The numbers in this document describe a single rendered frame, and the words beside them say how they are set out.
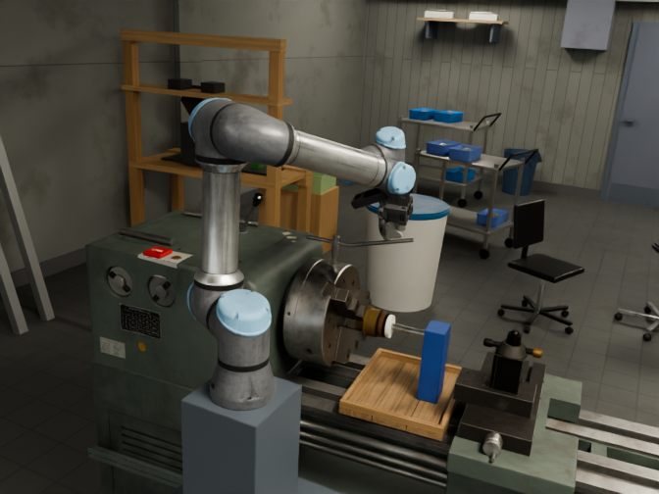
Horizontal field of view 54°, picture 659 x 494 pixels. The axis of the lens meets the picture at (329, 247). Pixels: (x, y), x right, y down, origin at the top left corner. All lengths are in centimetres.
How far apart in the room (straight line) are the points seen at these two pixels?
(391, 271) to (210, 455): 318
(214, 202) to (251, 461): 57
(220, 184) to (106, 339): 86
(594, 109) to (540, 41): 109
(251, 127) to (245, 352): 48
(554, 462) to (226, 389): 83
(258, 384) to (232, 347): 11
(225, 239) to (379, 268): 319
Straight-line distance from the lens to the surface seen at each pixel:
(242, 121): 131
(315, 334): 183
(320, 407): 193
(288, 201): 559
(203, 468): 157
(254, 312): 139
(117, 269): 201
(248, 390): 146
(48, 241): 531
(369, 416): 186
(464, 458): 170
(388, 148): 165
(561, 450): 180
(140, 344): 205
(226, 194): 143
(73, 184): 538
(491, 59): 906
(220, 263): 148
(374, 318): 189
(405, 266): 452
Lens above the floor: 190
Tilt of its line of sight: 19 degrees down
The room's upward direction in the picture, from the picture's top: 3 degrees clockwise
